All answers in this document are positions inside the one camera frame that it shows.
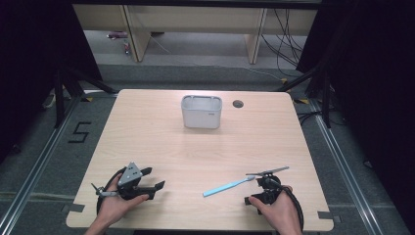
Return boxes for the person's left hand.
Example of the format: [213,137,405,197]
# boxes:
[97,175,150,227]

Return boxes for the black metal stand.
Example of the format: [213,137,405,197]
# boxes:
[53,67,118,129]
[275,63,333,129]

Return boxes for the person's right hand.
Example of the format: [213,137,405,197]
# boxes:
[248,184,303,235]

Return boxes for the grey tape piece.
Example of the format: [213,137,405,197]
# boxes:
[62,204,86,213]
[317,211,343,224]

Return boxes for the white cord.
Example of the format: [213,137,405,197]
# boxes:
[42,89,59,111]

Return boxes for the dark curtain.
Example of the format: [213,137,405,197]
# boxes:
[0,0,104,165]
[295,0,415,226]

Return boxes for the black hanging cables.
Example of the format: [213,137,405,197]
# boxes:
[260,8,307,78]

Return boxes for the light wooden desk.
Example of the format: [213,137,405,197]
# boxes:
[71,3,319,65]

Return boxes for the metal floor rail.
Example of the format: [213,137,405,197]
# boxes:
[309,97,386,235]
[0,96,82,235]

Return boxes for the white plastic holder cup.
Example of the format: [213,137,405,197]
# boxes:
[180,94,223,129]

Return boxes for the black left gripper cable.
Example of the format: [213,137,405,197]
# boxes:
[95,166,128,216]

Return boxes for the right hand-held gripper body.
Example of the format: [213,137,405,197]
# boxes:
[245,165,291,208]

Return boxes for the black floor cables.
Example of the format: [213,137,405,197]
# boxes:
[295,109,346,127]

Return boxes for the light blue toothbrush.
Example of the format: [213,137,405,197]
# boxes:
[202,174,256,198]

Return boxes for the white floor cable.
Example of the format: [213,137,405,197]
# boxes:
[208,63,284,81]

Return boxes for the purple small item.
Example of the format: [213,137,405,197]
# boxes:
[107,30,128,40]

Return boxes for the silver plug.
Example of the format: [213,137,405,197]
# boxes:
[90,182,119,199]

